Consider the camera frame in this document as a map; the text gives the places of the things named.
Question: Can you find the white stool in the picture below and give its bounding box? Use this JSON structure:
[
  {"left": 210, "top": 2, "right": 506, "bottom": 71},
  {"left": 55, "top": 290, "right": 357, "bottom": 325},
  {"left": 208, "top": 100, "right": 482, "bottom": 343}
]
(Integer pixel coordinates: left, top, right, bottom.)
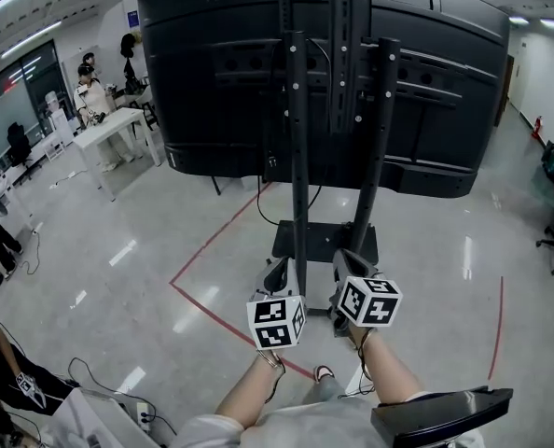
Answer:
[{"left": 40, "top": 135, "right": 67, "bottom": 162}]

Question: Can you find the person's right forearm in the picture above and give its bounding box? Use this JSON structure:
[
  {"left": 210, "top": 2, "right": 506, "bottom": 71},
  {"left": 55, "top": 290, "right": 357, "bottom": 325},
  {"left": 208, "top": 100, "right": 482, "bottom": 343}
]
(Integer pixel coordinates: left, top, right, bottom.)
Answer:
[{"left": 350, "top": 326, "right": 431, "bottom": 403}]

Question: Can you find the white work table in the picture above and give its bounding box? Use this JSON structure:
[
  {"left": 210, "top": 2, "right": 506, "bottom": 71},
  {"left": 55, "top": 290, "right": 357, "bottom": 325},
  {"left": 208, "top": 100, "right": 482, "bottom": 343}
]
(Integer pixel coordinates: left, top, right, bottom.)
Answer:
[{"left": 55, "top": 384, "right": 167, "bottom": 448}]

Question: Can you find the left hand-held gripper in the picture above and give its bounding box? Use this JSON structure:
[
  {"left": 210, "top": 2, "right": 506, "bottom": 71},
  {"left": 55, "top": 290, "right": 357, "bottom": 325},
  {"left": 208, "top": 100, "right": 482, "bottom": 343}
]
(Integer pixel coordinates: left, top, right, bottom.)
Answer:
[{"left": 245, "top": 255, "right": 309, "bottom": 352}]

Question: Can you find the black chest-mounted device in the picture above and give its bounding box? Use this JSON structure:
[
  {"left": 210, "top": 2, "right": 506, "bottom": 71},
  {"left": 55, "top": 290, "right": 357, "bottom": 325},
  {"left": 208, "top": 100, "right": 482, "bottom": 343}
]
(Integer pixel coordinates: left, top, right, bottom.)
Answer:
[{"left": 369, "top": 385, "right": 515, "bottom": 448}]

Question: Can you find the person's sandalled foot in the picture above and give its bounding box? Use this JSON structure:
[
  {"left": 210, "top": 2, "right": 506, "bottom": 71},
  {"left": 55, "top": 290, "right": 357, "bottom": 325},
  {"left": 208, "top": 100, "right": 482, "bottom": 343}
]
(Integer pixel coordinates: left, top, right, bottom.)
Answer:
[{"left": 312, "top": 364, "right": 337, "bottom": 385}]

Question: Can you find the person's white shirt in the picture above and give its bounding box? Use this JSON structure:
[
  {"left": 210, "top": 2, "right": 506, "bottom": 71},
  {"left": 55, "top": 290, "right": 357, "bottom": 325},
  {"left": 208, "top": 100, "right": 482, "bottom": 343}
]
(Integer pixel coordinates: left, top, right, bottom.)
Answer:
[{"left": 163, "top": 391, "right": 487, "bottom": 448}]

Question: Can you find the person's left forearm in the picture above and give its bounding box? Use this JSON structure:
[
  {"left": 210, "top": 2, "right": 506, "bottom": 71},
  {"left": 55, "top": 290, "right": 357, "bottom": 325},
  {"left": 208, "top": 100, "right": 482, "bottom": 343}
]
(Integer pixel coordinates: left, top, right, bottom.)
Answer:
[{"left": 214, "top": 350, "right": 286, "bottom": 431}]

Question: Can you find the black TV floor stand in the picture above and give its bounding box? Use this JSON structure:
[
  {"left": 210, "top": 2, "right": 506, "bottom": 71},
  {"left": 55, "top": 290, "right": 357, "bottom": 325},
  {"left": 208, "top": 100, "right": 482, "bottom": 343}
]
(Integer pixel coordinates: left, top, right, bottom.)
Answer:
[{"left": 270, "top": 0, "right": 403, "bottom": 320}]

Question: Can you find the silver bracelet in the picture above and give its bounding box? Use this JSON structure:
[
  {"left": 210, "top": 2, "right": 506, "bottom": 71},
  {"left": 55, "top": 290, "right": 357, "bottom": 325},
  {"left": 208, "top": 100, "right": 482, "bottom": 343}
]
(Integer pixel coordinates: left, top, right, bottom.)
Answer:
[{"left": 256, "top": 349, "right": 284, "bottom": 370}]

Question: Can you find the dark bag pile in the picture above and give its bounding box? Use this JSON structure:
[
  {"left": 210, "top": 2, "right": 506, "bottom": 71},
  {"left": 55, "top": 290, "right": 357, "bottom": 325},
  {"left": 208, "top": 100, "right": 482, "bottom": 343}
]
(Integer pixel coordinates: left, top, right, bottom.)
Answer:
[{"left": 539, "top": 139, "right": 554, "bottom": 191}]

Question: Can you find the black folding chair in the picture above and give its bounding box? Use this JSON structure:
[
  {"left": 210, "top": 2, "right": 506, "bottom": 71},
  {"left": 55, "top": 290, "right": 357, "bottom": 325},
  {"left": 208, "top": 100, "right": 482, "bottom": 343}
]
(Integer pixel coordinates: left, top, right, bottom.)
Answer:
[{"left": 134, "top": 100, "right": 160, "bottom": 133}]

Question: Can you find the black flat-screen TV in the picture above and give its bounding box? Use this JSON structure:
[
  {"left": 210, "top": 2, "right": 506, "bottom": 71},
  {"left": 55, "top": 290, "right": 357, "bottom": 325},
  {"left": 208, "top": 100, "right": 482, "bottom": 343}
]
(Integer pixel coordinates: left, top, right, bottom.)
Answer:
[{"left": 136, "top": 0, "right": 512, "bottom": 201}]

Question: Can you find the white water dispenser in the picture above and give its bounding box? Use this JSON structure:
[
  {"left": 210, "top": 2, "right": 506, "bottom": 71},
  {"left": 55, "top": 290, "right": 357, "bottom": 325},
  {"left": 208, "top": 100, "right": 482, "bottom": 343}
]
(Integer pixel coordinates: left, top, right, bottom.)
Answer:
[{"left": 45, "top": 90, "right": 76, "bottom": 147}]

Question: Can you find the white cable with connector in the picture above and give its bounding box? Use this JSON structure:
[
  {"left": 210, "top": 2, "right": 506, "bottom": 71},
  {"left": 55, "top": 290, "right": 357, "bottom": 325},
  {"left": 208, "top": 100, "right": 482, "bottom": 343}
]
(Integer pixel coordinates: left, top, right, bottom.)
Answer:
[{"left": 49, "top": 169, "right": 81, "bottom": 189}]

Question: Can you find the black coat stand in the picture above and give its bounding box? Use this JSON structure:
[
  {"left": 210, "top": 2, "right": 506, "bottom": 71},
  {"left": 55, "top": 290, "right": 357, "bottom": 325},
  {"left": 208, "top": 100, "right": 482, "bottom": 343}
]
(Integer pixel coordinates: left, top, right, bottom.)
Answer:
[{"left": 119, "top": 32, "right": 143, "bottom": 93}]

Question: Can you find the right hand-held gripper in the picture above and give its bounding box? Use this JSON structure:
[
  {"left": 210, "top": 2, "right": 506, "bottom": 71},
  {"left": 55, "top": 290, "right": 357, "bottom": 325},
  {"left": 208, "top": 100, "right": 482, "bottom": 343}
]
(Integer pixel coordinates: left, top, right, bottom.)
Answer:
[{"left": 330, "top": 248, "right": 404, "bottom": 340}]

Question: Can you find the red floor tape line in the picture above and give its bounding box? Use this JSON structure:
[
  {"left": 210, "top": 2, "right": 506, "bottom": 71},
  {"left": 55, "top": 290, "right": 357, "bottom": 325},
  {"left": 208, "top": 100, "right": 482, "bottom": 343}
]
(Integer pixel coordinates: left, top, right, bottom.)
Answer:
[{"left": 168, "top": 182, "right": 316, "bottom": 383}]

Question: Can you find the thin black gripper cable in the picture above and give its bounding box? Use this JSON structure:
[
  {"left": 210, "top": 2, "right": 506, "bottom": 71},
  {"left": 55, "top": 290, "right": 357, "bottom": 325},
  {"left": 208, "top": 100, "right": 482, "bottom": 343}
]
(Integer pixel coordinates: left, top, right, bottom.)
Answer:
[
  {"left": 341, "top": 329, "right": 377, "bottom": 397},
  {"left": 260, "top": 352, "right": 287, "bottom": 405}
]

